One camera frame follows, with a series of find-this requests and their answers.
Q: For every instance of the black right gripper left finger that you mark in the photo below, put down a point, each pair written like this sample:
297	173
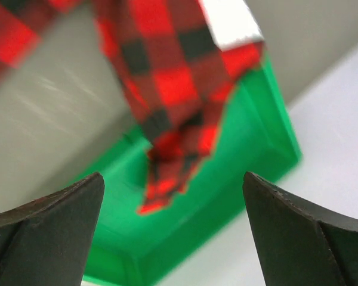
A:
47	241

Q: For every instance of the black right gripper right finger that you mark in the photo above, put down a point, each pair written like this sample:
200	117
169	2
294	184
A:
299	242

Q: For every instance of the red black plaid shirt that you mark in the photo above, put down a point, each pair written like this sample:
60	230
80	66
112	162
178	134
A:
177	80

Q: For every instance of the green plastic bin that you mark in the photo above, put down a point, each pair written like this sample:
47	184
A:
130	249

